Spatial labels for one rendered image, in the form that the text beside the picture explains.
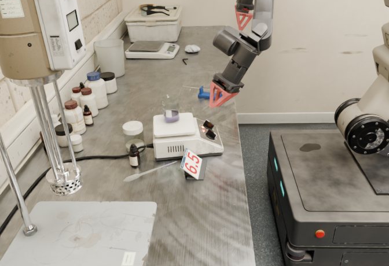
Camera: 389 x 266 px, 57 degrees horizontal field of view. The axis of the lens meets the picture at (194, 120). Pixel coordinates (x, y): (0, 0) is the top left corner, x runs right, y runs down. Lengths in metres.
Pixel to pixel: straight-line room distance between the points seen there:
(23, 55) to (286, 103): 2.29
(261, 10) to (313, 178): 0.84
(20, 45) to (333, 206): 1.25
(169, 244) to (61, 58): 0.44
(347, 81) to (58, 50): 2.37
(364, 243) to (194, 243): 0.92
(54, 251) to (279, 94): 2.12
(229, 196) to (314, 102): 1.93
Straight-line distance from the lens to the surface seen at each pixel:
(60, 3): 0.58
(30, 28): 0.60
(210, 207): 0.88
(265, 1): 1.09
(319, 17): 2.55
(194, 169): 0.97
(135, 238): 0.81
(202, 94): 1.40
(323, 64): 2.66
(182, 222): 0.85
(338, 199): 1.56
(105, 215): 0.88
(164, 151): 1.02
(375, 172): 1.74
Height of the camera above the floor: 1.35
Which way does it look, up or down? 29 degrees down
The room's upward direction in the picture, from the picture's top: 2 degrees counter-clockwise
